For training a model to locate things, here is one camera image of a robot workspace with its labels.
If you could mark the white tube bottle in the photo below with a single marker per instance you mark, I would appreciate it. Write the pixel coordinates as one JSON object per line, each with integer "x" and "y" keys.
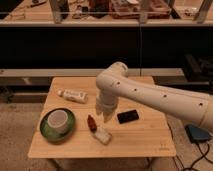
{"x": 72, "y": 95}

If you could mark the wooden folding table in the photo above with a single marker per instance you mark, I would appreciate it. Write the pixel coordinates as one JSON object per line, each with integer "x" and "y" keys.
{"x": 147, "y": 137}

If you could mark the green plate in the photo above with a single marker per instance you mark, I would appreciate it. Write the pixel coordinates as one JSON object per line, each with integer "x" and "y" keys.
{"x": 52, "y": 136}

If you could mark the red sauce packet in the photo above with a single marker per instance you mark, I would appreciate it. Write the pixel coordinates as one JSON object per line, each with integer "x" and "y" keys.
{"x": 91, "y": 123}

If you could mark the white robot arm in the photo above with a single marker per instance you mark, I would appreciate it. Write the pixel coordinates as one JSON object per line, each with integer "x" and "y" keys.
{"x": 194, "y": 107}

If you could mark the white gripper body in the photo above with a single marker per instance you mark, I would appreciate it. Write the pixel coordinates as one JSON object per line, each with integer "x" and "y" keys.
{"x": 108, "y": 103}

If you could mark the white cup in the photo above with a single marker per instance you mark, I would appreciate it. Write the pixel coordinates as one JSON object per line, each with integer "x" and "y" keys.
{"x": 58, "y": 121}

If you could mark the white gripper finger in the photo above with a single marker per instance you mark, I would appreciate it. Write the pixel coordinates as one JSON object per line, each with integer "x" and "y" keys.
{"x": 107, "y": 117}
{"x": 99, "y": 110}

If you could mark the red tray on shelf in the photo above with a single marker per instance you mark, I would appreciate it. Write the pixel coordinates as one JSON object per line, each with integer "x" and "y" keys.
{"x": 131, "y": 9}

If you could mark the long wooden workbench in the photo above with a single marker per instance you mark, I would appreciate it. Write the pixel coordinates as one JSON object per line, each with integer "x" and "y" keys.
{"x": 95, "y": 13}

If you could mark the black smartphone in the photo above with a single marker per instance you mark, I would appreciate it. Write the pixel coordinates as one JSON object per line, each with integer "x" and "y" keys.
{"x": 127, "y": 116}

